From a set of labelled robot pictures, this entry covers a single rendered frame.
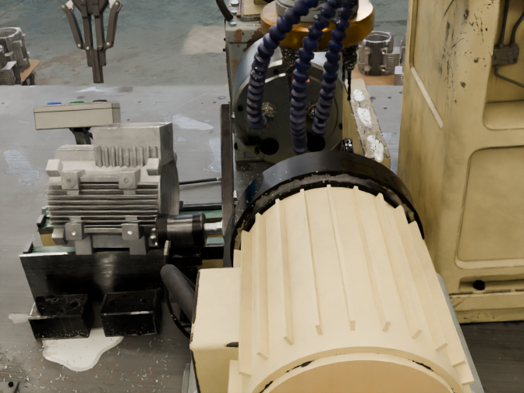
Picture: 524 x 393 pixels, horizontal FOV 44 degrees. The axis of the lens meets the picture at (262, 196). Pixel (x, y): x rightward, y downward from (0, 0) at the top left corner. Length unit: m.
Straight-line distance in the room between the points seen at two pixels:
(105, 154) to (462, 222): 0.61
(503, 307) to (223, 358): 0.80
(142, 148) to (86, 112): 0.32
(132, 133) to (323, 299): 0.75
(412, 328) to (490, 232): 0.69
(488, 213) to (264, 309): 0.68
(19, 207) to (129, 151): 0.58
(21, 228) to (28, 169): 0.27
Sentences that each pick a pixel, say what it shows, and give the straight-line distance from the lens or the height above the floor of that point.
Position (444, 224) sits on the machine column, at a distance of 1.08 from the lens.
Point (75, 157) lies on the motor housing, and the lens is 1.20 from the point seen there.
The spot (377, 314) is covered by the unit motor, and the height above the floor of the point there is 1.35.
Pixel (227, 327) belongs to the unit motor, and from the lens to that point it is 0.50.
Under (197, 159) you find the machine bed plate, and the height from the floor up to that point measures 0.80.
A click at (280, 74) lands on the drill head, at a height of 1.14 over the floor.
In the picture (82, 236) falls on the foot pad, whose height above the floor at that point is 1.00.
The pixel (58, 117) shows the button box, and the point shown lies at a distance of 1.46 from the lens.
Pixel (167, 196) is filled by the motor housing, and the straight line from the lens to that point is 1.28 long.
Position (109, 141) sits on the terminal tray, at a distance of 1.17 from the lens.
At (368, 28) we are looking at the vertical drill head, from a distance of 1.03.
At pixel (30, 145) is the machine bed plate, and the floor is 0.80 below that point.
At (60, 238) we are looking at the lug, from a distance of 1.20.
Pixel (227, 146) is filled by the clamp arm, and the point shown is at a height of 1.11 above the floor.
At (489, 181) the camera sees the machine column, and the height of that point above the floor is 1.10.
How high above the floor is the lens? 1.67
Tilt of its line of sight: 34 degrees down
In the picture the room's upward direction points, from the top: 4 degrees counter-clockwise
